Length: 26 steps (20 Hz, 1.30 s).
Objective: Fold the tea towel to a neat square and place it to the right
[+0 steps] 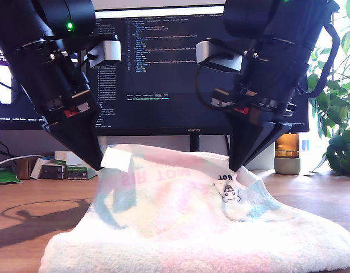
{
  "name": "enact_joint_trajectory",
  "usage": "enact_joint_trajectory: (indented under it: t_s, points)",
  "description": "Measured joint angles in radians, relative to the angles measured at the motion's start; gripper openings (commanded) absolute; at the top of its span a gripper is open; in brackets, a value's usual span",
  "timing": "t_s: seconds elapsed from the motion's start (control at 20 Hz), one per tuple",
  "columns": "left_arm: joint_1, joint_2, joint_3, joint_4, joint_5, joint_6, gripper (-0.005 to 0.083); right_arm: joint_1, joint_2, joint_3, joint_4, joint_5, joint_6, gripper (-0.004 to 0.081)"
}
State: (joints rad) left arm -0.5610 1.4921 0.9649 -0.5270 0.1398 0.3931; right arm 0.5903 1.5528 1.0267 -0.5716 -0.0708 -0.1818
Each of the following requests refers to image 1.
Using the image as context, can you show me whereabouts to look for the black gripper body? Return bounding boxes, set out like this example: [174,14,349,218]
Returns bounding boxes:
[8,38,103,126]
[211,38,318,126]

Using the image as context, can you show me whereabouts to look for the pastel checked tea towel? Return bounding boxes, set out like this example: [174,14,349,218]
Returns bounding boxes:
[39,143,350,273]

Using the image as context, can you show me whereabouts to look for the green and white box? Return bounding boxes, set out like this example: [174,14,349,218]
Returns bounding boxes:
[66,164,99,181]

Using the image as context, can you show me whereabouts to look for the amber bottle in green cup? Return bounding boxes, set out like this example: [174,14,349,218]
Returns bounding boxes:
[273,133,302,175]

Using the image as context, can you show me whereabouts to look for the small dark grey box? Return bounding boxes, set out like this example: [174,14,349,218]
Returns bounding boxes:
[40,172,66,180]
[40,164,66,173]

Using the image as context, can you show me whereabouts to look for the black monitor stand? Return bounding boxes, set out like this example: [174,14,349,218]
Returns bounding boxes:
[188,135,200,154]

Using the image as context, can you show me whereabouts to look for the white box with teal edge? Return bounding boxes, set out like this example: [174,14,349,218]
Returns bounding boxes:
[30,157,55,180]

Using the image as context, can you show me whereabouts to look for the black monitor with purple terminal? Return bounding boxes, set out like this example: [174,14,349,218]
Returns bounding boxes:
[0,38,50,131]

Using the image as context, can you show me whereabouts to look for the brown cardboard box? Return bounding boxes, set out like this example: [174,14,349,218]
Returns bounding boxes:
[16,158,36,180]

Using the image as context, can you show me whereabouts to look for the green leafy houseplant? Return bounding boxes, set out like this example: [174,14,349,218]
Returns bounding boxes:
[305,0,350,177]

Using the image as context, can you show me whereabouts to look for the green pouch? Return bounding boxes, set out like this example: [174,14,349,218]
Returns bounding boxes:
[0,166,23,184]

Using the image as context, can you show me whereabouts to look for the black Huawei monitor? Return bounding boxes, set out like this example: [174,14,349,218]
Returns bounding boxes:
[88,4,310,137]

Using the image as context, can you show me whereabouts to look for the white cable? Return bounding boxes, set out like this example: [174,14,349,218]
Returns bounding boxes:
[0,154,46,169]

